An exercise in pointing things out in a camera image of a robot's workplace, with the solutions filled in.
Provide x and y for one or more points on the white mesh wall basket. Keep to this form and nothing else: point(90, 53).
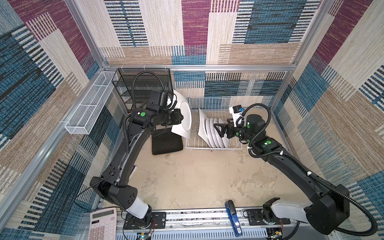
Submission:
point(88, 111)

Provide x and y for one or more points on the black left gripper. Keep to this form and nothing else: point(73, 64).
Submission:
point(177, 118)

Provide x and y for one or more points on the blue stapler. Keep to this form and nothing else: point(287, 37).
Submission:
point(232, 213)

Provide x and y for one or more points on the black square plate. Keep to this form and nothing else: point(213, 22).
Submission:
point(164, 142)

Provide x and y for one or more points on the black mesh shelf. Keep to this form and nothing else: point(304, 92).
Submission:
point(134, 85)

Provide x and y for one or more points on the pink calculator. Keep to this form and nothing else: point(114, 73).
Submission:
point(103, 224)

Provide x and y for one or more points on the white round plate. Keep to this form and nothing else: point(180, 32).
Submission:
point(219, 139)
point(225, 140)
point(213, 133)
point(209, 133)

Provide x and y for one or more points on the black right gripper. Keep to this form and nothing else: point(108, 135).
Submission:
point(229, 128)

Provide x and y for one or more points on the white square plate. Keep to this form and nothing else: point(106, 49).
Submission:
point(202, 128)
point(184, 128)

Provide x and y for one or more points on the white round plate rightmost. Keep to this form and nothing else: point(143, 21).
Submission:
point(225, 140)

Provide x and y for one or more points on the aluminium mounting rail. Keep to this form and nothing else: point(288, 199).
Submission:
point(214, 224)

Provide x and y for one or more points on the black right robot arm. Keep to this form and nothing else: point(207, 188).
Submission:
point(329, 205)

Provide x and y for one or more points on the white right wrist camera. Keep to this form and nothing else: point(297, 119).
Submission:
point(236, 112)

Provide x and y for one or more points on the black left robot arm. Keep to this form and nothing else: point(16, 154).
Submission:
point(162, 109)

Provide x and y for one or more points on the blue book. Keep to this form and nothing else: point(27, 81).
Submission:
point(134, 169)

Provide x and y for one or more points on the white wire dish rack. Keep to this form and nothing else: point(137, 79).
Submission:
point(213, 108)

